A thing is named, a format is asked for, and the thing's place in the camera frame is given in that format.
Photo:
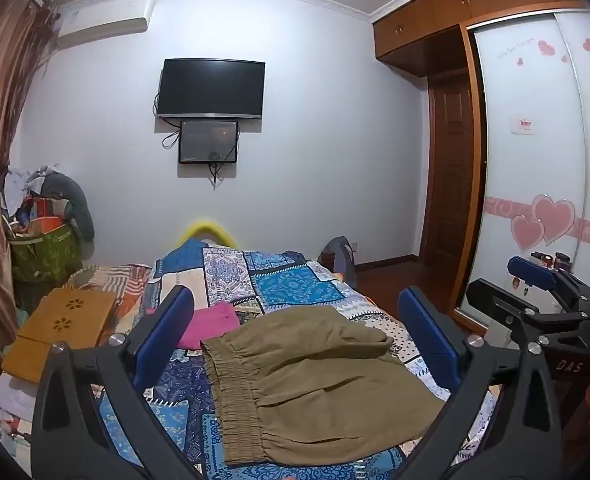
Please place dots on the white sliding wardrobe door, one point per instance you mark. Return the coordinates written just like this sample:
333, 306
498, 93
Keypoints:
535, 175

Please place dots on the patchwork printed blanket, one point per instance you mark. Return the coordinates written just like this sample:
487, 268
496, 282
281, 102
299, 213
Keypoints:
285, 280

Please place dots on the red cardboard box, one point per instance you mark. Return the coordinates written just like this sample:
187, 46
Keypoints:
45, 212

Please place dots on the white cloth pile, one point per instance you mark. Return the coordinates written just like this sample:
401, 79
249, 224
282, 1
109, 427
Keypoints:
12, 395

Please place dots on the orange striped cloth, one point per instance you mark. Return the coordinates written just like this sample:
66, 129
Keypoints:
110, 277

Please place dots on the pink cloth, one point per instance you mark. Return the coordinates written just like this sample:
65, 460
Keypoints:
210, 325

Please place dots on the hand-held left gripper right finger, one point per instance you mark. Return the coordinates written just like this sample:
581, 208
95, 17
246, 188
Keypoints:
430, 331

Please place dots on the yellow plush object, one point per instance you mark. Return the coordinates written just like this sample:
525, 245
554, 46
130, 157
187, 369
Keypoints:
205, 225

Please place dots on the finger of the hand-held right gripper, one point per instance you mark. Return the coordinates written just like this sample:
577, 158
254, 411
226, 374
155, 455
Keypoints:
500, 302
532, 271

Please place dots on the wooden overhead cabinet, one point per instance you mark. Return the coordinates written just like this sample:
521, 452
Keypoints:
425, 30

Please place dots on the striped brown curtain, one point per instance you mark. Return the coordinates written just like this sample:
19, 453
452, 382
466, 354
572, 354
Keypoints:
0, 110

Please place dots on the white air conditioner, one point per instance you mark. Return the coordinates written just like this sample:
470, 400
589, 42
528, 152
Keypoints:
102, 20

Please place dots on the brown wooden door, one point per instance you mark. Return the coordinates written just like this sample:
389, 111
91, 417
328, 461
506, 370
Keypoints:
450, 170

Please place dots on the wooden lap desk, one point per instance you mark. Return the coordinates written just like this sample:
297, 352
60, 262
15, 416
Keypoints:
70, 312

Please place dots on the olive green pants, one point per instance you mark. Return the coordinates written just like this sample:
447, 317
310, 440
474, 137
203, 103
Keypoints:
315, 375

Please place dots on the green patterned bag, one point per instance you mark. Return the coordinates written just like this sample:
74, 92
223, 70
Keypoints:
45, 255

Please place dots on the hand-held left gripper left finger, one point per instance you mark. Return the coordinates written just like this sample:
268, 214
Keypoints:
167, 321

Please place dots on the grey backpack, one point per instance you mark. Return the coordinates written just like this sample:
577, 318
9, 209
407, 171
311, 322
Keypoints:
340, 255

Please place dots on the small dark jar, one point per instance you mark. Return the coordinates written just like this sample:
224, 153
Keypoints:
561, 261

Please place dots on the small black wall monitor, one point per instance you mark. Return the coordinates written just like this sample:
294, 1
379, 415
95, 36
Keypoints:
208, 141

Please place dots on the black wall television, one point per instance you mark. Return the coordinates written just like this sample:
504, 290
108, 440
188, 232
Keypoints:
211, 87

